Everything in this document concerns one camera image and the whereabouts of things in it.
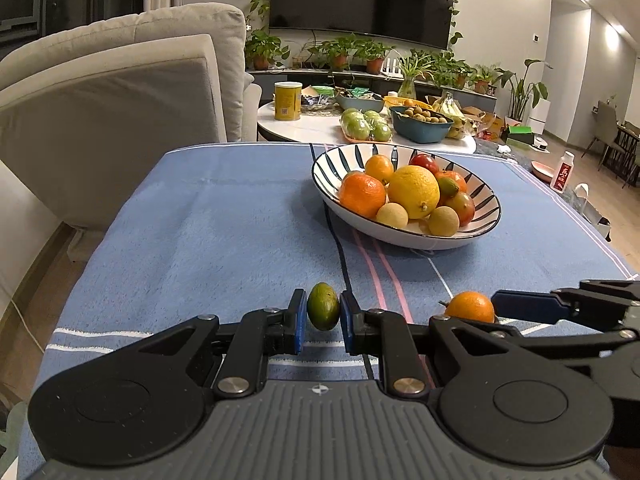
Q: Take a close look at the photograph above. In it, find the blue striped tablecloth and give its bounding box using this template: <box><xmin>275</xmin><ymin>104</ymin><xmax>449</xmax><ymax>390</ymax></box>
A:
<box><xmin>17</xmin><ymin>144</ymin><xmax>640</xmax><ymax>480</ymax></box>

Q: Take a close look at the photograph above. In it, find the striped white ceramic bowl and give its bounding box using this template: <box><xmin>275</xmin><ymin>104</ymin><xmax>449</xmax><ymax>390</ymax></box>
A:
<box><xmin>311</xmin><ymin>143</ymin><xmax>502</xmax><ymax>251</ymax></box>

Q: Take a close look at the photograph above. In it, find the pile of snack packets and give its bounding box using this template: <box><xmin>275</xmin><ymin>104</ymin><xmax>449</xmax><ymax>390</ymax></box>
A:
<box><xmin>300</xmin><ymin>85</ymin><xmax>337</xmax><ymax>110</ymax></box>

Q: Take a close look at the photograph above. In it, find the banana bunch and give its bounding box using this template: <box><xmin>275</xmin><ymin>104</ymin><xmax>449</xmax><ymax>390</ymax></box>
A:
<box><xmin>431</xmin><ymin>91</ymin><xmax>476</xmax><ymax>140</ymax></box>

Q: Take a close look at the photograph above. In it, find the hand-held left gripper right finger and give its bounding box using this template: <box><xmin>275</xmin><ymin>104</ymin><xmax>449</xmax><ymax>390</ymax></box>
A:
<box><xmin>340</xmin><ymin>291</ymin><xmax>526</xmax><ymax>396</ymax></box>

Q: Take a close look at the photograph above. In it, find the green potted plant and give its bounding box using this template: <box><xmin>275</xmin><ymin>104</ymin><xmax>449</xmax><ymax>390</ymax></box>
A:
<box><xmin>307</xmin><ymin>35</ymin><xmax>356</xmax><ymax>72</ymax></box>
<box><xmin>447</xmin><ymin>60</ymin><xmax>476</xmax><ymax>90</ymax></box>
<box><xmin>352</xmin><ymin>37</ymin><xmax>396</xmax><ymax>75</ymax></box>
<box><xmin>472</xmin><ymin>64</ymin><xmax>500</xmax><ymax>96</ymax></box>
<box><xmin>244</xmin><ymin>30</ymin><xmax>291</xmax><ymax>71</ymax></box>
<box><xmin>425</xmin><ymin>50</ymin><xmax>456</xmax><ymax>86</ymax></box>

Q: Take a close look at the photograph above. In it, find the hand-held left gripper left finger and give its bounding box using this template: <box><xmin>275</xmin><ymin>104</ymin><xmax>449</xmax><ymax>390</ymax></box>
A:
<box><xmin>165</xmin><ymin>289</ymin><xmax>307</xmax><ymax>396</ymax></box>

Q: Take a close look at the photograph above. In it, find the pack of green apples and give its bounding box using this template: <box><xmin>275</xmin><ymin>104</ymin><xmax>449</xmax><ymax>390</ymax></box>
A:
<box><xmin>340</xmin><ymin>108</ymin><xmax>393</xmax><ymax>143</ymax></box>

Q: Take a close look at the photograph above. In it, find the white round coffee table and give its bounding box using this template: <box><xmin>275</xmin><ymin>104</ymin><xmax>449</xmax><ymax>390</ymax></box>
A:
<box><xmin>256</xmin><ymin>100</ymin><xmax>478</xmax><ymax>157</ymax></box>

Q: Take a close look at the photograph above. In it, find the large leafy floor plant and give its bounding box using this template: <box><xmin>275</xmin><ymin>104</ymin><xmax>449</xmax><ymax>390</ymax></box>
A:
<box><xmin>495</xmin><ymin>59</ymin><xmax>553</xmax><ymax>123</ymax></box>

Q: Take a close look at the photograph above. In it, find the dark dining table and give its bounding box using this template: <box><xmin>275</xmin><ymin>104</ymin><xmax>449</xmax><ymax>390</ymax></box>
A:
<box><xmin>612</xmin><ymin>120</ymin><xmax>640</xmax><ymax>191</ymax></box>

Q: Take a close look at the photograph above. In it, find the dark marble table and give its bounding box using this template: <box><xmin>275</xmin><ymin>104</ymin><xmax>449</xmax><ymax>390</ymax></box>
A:
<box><xmin>475</xmin><ymin>140</ymin><xmax>615</xmax><ymax>233</ymax></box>

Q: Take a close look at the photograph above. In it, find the grey television console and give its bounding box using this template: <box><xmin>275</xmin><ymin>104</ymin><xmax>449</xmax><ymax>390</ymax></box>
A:
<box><xmin>245</xmin><ymin>67</ymin><xmax>498</xmax><ymax>98</ymax></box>

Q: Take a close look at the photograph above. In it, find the yellow canister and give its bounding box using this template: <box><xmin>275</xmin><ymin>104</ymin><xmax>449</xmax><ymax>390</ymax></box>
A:
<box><xmin>273</xmin><ymin>81</ymin><xmax>303</xmax><ymax>122</ymax></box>

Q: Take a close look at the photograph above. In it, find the dimpled tangerine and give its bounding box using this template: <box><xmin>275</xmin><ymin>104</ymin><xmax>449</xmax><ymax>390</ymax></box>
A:
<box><xmin>340</xmin><ymin>171</ymin><xmax>387</xmax><ymax>220</ymax></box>

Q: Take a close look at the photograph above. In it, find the yellow basket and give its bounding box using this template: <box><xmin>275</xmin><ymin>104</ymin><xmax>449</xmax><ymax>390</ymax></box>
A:
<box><xmin>382</xmin><ymin>94</ymin><xmax>433</xmax><ymax>111</ymax></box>

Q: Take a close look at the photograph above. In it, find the large yellow lemon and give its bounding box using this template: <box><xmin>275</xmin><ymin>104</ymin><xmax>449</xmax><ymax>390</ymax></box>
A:
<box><xmin>387</xmin><ymin>165</ymin><xmax>441</xmax><ymax>220</ymax></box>

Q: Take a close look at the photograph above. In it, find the cardboard box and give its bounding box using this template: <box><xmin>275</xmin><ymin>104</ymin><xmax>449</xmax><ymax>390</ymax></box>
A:
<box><xmin>462</xmin><ymin>105</ymin><xmax>506</xmax><ymax>141</ymax></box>

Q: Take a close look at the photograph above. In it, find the grey bowl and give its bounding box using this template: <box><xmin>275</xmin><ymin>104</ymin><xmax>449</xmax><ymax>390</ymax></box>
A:
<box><xmin>334</xmin><ymin>91</ymin><xmax>385</xmax><ymax>113</ymax></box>

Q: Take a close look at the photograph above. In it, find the clear plastic snack bag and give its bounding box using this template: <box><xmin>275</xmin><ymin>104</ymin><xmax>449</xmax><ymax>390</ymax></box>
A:
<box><xmin>472</xmin><ymin>120</ymin><xmax>503</xmax><ymax>142</ymax></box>

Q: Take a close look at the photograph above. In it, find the glass vase with plant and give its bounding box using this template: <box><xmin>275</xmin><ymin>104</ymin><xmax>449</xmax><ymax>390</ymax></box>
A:
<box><xmin>392</xmin><ymin>55</ymin><xmax>433</xmax><ymax>101</ymax></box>

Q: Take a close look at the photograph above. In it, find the wall television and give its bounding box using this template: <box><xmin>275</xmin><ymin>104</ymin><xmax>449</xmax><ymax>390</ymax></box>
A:
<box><xmin>269</xmin><ymin>0</ymin><xmax>458</xmax><ymax>51</ymax></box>

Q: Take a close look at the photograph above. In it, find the grey dining chair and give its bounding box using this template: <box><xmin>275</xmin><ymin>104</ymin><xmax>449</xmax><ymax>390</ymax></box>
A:
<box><xmin>582</xmin><ymin>100</ymin><xmax>621</xmax><ymax>161</ymax></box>

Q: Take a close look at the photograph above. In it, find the white bottle red label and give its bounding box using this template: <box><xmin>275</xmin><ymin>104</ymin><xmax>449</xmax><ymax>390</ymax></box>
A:
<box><xmin>550</xmin><ymin>151</ymin><xmax>576</xmax><ymax>193</ymax></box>

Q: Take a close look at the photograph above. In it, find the white yellow paper bag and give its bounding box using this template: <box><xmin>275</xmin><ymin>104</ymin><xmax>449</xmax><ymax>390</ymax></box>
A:
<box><xmin>572</xmin><ymin>184</ymin><xmax>613</xmax><ymax>242</ymax></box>

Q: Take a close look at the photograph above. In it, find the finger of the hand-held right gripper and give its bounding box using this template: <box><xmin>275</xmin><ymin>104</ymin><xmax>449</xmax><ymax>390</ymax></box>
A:
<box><xmin>491</xmin><ymin>280</ymin><xmax>640</xmax><ymax>324</ymax></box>
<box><xmin>500</xmin><ymin>326</ymin><xmax>640</xmax><ymax>401</ymax></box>

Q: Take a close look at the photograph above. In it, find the pile of longans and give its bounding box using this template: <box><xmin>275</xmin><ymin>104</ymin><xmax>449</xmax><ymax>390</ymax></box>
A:
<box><xmin>400</xmin><ymin>101</ymin><xmax>451</xmax><ymax>123</ymax></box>

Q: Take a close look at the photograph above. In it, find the orange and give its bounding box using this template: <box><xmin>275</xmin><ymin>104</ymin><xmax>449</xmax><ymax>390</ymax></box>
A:
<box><xmin>364</xmin><ymin>154</ymin><xmax>395</xmax><ymax>186</ymax></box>
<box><xmin>443</xmin><ymin>291</ymin><xmax>496</xmax><ymax>324</ymax></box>

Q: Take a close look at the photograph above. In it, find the white box-shaped unit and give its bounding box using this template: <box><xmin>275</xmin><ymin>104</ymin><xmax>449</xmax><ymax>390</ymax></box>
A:
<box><xmin>529</xmin><ymin>96</ymin><xmax>551</xmax><ymax>133</ymax></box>

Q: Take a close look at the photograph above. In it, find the green box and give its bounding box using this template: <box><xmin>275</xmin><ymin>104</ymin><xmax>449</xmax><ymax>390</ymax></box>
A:
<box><xmin>502</xmin><ymin>125</ymin><xmax>535</xmax><ymax>145</ymax></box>

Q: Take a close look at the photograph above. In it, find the brown longan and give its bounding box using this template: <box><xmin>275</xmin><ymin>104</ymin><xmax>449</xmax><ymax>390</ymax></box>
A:
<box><xmin>428</xmin><ymin>206</ymin><xmax>460</xmax><ymax>237</ymax></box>
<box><xmin>375</xmin><ymin>202</ymin><xmax>410</xmax><ymax>229</ymax></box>

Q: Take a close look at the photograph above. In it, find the beige armchair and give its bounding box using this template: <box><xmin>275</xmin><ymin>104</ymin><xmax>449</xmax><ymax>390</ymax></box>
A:
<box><xmin>0</xmin><ymin>2</ymin><xmax>263</xmax><ymax>233</ymax></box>

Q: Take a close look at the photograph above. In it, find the red yellow apple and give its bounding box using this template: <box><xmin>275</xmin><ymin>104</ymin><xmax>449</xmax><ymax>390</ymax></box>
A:
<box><xmin>444</xmin><ymin>191</ymin><xmax>476</xmax><ymax>227</ymax></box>

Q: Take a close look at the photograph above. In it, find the dark blue bowl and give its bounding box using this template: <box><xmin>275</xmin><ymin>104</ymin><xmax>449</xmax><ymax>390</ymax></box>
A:
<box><xmin>389</xmin><ymin>106</ymin><xmax>455</xmax><ymax>143</ymax></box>

